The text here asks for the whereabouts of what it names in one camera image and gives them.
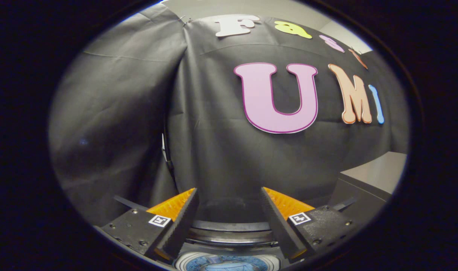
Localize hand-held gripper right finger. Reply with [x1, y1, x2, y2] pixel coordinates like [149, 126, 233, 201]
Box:
[260, 187, 359, 263]

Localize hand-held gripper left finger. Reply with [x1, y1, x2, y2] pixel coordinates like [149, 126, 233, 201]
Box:
[99, 187, 199, 264]

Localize light blue garment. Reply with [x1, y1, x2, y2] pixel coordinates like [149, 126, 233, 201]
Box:
[187, 256, 269, 271]

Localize black backdrop cloth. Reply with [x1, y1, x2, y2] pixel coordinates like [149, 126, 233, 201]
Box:
[48, 4, 409, 226]

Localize beige cabinet with dark top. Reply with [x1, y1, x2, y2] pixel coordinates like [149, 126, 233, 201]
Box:
[329, 152, 407, 216]

